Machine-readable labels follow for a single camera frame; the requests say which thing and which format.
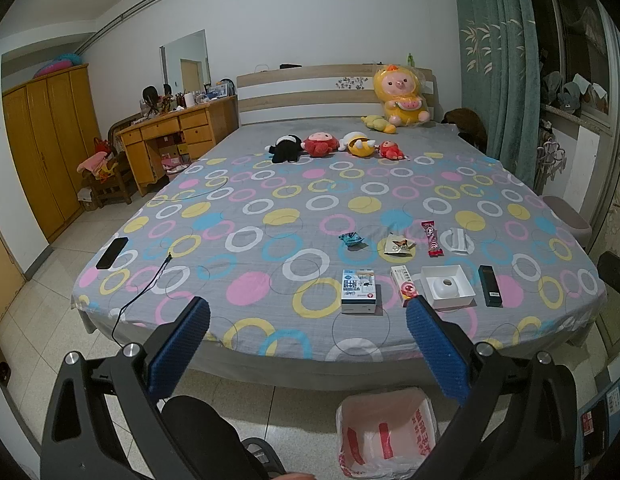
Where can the blue white medicine box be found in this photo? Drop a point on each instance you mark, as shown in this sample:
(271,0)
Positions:
(358,292)

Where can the black teal slim box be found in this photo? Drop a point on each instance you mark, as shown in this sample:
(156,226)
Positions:
(490,287)

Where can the white tray box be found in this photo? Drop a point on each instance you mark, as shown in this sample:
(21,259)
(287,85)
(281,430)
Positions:
(447,287)

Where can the wooden chair with clothes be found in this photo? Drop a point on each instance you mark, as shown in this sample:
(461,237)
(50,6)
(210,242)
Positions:
(107,174)

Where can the red white ointment box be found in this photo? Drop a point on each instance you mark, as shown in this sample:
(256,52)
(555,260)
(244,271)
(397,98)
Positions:
(404,281)

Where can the wall mirror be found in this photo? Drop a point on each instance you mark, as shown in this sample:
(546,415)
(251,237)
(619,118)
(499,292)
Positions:
(185,63)

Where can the large yellow pig plush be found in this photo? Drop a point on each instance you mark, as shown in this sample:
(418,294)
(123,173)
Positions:
(399,89)

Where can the white plastic snack wrapper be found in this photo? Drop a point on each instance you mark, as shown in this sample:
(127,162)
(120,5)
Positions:
(458,241)

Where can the small red plush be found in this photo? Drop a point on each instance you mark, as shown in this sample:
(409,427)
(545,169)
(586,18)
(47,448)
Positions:
(391,151)

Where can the striped wooden headboard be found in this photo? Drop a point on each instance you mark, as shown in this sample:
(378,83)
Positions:
(339,90)

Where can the trash bin with white bag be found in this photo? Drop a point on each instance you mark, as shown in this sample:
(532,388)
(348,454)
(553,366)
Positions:
(385,435)

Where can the yellow bee plush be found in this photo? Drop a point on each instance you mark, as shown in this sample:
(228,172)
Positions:
(357,144)

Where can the brown plush by curtain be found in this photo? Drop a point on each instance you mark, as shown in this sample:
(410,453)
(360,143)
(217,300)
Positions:
(470,127)

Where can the black and white plush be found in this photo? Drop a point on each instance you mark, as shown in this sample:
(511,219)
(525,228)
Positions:
(288,148)

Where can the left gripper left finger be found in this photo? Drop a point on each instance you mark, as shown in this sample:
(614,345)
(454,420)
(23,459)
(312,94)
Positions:
(171,346)

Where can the small yellow-green plush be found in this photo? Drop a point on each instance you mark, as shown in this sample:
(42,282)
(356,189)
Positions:
(378,123)

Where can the grey lidded bin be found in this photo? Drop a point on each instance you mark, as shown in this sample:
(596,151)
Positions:
(576,225)

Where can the wooden wardrobe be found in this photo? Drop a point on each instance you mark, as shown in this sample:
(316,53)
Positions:
(51,125)

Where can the grey slipper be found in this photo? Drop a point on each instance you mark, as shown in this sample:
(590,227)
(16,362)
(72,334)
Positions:
(266,457)

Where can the wooden desk with drawers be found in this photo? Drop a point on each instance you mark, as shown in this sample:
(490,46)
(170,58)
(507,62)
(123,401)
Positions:
(201,127)

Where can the red candy wrapper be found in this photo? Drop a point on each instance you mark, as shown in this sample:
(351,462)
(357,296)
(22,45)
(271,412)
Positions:
(433,247)

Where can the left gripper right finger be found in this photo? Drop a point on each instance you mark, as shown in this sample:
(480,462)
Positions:
(444,346)

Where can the green curtain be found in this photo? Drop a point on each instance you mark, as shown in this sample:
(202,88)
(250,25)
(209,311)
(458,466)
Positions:
(501,78)

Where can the black smartphone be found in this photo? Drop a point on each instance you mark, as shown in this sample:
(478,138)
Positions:
(111,253)

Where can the bed with circle-pattern sheet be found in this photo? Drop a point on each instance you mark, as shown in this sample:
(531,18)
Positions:
(260,242)

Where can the white tea sachet wrapper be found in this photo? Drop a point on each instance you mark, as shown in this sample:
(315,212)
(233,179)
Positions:
(398,246)

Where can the red round plush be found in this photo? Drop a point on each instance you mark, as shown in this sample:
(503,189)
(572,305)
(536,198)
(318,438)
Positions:
(320,144)

